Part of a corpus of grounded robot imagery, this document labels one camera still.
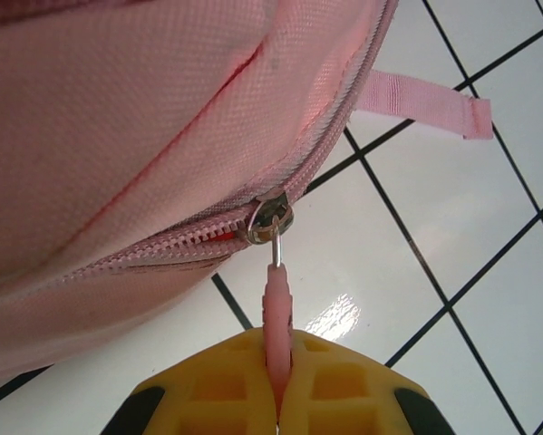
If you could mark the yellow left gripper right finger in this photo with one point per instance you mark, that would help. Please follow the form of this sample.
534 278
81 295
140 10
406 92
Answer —
343 399

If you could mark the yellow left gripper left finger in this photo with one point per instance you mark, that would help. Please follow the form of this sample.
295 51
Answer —
207 399

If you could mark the pink backpack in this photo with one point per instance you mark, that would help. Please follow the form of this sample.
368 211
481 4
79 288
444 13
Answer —
117 113

